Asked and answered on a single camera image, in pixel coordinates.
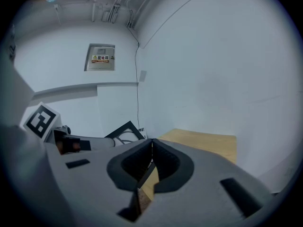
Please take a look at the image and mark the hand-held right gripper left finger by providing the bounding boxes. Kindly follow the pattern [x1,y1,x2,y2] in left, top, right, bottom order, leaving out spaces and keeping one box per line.
[45,138,153,227]

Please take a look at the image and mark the person's grey shirt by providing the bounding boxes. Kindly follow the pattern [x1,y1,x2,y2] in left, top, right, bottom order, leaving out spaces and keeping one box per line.
[0,25,36,127]

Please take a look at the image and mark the grey electrical panel box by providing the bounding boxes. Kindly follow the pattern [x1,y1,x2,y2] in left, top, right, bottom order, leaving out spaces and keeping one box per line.
[84,43,116,72]

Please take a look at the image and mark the white conduit run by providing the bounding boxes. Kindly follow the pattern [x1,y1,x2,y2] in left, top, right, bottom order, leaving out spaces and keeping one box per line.
[54,0,119,25]

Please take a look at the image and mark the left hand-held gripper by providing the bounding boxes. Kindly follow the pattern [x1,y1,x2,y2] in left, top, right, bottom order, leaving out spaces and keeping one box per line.
[23,102,118,155]

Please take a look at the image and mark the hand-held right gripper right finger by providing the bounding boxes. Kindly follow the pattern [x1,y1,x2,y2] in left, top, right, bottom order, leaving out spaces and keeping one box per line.
[141,138,275,227]

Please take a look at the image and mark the person's left hand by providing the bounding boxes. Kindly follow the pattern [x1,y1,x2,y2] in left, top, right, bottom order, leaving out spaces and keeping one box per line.
[58,137,80,155]

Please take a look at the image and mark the thin dark wall cable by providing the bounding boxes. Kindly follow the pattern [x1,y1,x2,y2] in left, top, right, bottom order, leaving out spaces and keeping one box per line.
[126,9,143,131]

